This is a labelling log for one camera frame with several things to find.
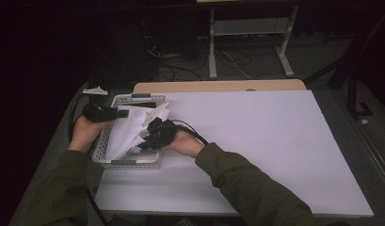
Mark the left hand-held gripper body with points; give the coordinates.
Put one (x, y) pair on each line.
(97, 113)

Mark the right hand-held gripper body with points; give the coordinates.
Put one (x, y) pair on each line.
(160, 132)

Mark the white perforated plastic basket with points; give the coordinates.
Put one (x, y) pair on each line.
(133, 160)

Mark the white cloth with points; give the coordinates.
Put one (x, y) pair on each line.
(127, 132)

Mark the black cloth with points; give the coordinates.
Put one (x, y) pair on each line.
(143, 104)

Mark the person's left hand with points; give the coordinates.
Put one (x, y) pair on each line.
(85, 133)

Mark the person's right hand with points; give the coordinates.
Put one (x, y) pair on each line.
(184, 144)

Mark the black metal stand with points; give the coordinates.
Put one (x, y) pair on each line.
(356, 100)

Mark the small white floor object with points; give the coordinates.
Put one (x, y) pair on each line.
(364, 121)

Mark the white metal desk frame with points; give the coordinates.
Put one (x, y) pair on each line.
(249, 26)

